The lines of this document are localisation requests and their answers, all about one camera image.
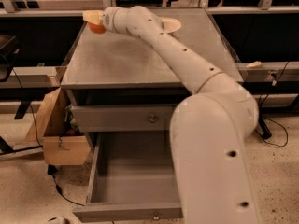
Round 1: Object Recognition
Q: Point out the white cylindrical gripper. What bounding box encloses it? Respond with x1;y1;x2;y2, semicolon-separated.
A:
82;7;123;34

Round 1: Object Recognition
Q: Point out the orange fruit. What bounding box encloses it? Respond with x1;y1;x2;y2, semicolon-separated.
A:
88;23;106;34

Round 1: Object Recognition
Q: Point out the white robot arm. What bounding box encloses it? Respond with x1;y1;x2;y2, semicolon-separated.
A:
83;6;261;224

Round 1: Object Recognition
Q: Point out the grey wooden drawer cabinet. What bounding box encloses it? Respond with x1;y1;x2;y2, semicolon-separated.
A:
62;8;241;146

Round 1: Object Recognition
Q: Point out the grey top drawer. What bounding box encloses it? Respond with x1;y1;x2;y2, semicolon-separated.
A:
72;104;175;132

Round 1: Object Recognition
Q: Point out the open grey middle drawer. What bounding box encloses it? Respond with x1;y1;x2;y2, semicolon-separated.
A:
73;131;182;223

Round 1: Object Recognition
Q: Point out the white paper bowl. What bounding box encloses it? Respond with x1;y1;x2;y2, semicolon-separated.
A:
161;17;181;34

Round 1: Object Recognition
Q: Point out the black office chair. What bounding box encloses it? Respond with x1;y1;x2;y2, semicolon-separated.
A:
0;35;20;82

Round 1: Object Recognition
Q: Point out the brown cardboard box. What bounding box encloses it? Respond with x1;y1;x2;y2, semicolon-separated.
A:
23;88;91;165

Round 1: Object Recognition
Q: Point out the yellow foam scrap on ledge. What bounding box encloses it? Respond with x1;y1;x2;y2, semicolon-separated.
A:
246;61;262;69

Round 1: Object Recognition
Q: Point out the black power cable left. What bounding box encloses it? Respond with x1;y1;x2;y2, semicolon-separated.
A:
11;68;86;207

